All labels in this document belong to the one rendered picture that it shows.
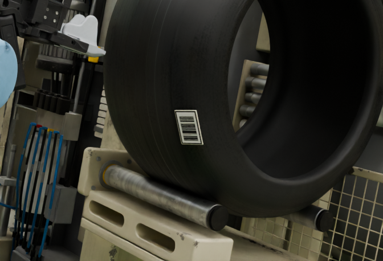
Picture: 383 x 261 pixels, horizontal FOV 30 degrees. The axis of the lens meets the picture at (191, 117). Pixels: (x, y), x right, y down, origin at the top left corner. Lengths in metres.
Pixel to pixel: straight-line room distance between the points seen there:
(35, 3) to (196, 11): 0.26
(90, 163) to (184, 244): 0.33
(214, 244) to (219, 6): 0.40
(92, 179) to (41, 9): 0.50
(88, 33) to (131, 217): 0.39
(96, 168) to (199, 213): 0.32
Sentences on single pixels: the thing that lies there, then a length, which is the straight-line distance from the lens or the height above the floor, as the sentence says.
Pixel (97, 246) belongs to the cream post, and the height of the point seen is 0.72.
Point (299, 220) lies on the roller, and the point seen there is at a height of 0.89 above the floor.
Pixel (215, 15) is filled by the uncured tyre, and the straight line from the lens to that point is 1.14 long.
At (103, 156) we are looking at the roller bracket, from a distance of 1.47.
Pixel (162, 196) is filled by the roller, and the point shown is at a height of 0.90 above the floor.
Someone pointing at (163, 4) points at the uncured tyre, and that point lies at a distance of 1.19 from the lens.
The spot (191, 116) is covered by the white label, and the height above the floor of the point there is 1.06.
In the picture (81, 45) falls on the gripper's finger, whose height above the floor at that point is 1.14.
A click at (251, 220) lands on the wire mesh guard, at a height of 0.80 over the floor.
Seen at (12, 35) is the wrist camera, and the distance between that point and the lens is 1.06.
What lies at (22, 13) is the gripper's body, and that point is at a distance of 1.07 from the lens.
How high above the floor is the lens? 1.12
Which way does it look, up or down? 3 degrees down
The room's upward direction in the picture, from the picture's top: 11 degrees clockwise
